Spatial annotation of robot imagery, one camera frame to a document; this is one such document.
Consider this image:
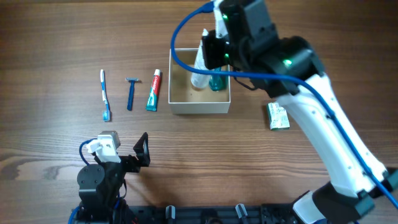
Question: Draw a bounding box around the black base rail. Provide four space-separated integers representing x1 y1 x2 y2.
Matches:
129 204 300 224

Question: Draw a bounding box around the blue Listerine mouthwash bottle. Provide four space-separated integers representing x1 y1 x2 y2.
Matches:
209 75 226 91

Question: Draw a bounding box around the blue white toothbrush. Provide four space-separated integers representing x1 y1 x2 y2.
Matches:
100 69 111 122

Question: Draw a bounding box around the green white soap packet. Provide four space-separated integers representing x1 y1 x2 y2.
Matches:
266 102 290 131

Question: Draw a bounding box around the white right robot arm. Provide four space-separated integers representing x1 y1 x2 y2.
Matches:
201 28 397 223

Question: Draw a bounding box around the white cardboard box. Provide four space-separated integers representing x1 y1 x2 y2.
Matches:
168 56 231 114

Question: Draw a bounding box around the blue disposable razor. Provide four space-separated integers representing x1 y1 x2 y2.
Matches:
126 78 139 111

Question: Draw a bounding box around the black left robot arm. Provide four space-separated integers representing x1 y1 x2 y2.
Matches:
68 131 150 223

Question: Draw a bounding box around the white lotion tube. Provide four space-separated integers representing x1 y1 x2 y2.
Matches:
190 40 211 89

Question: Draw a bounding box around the Colgate toothpaste tube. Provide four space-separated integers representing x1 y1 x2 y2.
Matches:
146 69 162 111

